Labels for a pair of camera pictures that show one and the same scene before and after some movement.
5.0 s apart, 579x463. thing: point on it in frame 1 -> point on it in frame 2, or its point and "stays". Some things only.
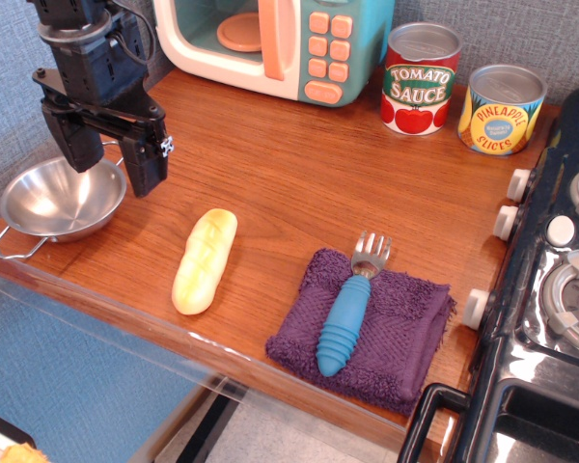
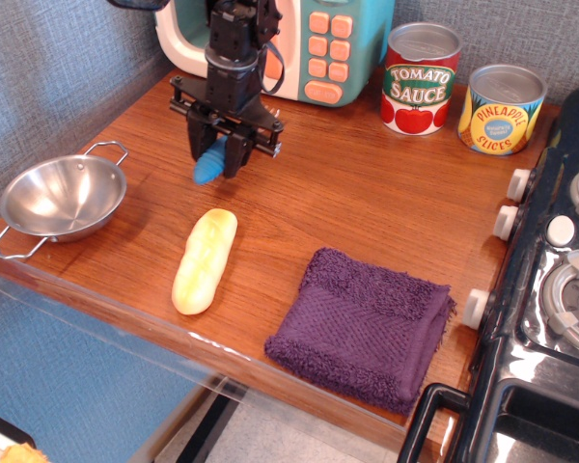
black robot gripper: x=102 y=82 -> x=233 y=92
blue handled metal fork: x=341 y=331 -> x=212 y=164
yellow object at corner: x=22 y=453 stays
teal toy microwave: x=320 y=52 stays
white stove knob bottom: x=477 y=299 stays
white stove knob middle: x=505 y=222 stays
